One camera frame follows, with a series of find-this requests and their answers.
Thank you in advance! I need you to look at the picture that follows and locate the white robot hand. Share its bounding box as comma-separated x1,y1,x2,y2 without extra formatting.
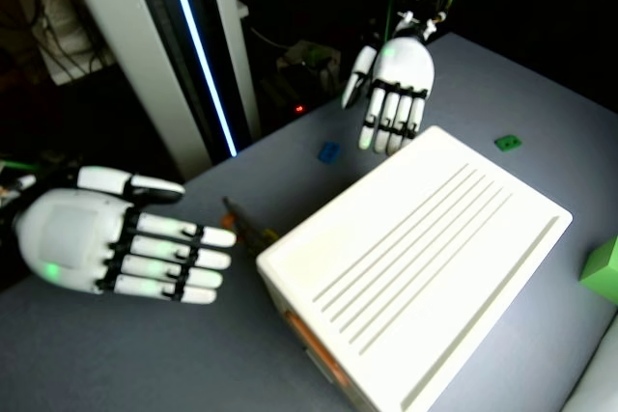
14,165,239,306
341,37,435,155

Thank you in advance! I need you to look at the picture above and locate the screwdriver with orange handle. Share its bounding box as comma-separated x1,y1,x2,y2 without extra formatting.
221,196,280,258

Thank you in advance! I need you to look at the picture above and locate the large white ribbed box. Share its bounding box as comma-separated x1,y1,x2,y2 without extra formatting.
255,124,574,412

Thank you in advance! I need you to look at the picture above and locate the green and white clutter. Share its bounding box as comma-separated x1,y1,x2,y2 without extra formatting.
275,39,342,95

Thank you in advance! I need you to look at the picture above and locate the small blue block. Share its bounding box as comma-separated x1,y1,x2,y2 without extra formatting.
317,141,342,164

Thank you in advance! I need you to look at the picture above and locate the dark device with red light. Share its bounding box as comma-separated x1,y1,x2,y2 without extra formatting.
258,71,315,124

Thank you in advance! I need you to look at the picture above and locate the small green block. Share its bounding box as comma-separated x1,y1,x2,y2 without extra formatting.
493,134,524,153

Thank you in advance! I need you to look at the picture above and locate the grey table cloth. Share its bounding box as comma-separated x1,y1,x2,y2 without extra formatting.
0,31,618,412

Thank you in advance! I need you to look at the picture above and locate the white column with light strip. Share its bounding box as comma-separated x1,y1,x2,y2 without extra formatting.
57,0,265,180

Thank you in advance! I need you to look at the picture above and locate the large green cube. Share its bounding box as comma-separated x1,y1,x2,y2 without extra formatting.
578,234,618,307

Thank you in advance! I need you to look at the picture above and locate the white rounded object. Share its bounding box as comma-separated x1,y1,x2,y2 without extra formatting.
561,323,618,412

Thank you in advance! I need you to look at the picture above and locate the white cable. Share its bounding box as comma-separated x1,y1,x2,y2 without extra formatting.
249,25,294,52

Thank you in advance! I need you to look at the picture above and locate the white box with cables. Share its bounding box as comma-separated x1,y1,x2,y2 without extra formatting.
29,0,118,89

